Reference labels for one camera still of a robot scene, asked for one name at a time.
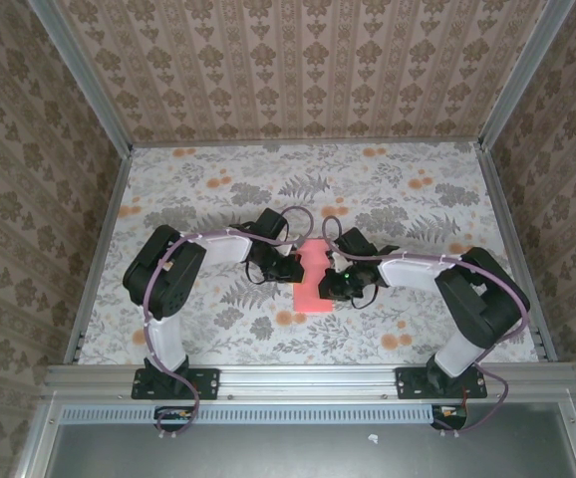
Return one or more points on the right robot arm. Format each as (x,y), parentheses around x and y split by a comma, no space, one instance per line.
(467,299)

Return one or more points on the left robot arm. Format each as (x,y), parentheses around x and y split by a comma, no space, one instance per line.
(168,279)

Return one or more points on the pink paper sheet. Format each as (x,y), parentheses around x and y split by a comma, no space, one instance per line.
(313,294)

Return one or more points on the aluminium crossbar rail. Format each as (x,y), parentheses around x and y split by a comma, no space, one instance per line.
(308,381)

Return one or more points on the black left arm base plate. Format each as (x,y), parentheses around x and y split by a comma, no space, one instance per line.
(208,383)

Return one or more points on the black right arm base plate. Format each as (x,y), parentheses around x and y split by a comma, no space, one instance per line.
(407,383)

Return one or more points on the black connector board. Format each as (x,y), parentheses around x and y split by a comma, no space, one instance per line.
(450,417)
(173,418)

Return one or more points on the aluminium side rail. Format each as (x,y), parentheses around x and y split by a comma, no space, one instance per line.
(96,259)
(517,249)

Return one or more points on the aluminium frame post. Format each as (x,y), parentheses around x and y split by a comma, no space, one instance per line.
(84,84)
(522,74)

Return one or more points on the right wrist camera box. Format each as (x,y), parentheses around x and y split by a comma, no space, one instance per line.
(335,255)

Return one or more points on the small white scrap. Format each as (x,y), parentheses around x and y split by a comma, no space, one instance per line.
(373,438)

